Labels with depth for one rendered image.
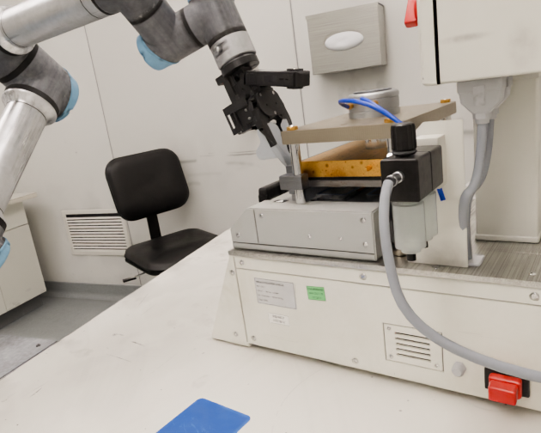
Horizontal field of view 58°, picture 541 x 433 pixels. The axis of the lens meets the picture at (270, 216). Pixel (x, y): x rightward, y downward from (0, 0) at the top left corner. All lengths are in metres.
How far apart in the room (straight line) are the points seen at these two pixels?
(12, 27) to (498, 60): 0.86
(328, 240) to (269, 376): 0.23
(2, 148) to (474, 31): 0.88
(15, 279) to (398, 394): 2.89
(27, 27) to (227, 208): 1.77
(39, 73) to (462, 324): 0.96
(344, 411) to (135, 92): 2.37
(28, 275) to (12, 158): 2.37
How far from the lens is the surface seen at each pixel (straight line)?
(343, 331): 0.74
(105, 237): 3.23
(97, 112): 3.03
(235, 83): 0.92
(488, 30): 0.58
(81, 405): 0.84
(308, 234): 0.71
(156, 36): 0.94
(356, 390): 0.74
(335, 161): 0.73
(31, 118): 1.16
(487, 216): 0.73
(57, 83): 1.21
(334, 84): 2.33
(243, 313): 0.84
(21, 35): 1.10
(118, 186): 2.52
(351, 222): 0.67
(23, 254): 3.41
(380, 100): 0.76
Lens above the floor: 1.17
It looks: 15 degrees down
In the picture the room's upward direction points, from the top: 8 degrees counter-clockwise
